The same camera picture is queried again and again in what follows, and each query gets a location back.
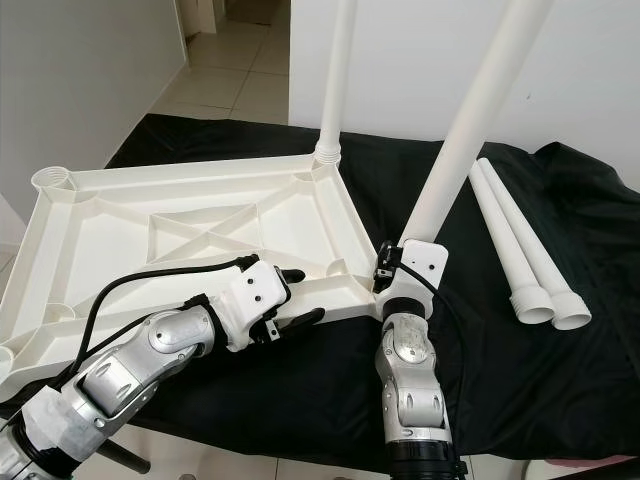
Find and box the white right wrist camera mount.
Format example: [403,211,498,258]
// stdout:
[380,240,449,319]

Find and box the white plastic children table top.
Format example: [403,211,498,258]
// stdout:
[0,152,391,401]

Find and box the black metal folding table leg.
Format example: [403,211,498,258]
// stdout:
[110,452,151,474]

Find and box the white plastic table leg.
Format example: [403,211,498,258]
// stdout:
[400,0,554,246]
[318,0,358,166]
[468,157,554,324]
[483,160,593,331]

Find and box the black cloth table cover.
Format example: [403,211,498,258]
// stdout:
[0,113,640,466]

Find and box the pink round stool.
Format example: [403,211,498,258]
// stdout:
[555,457,640,472]

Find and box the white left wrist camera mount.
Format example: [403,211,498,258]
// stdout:
[225,258,291,351]

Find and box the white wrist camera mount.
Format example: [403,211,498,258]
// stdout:
[380,240,449,319]
[225,258,291,351]

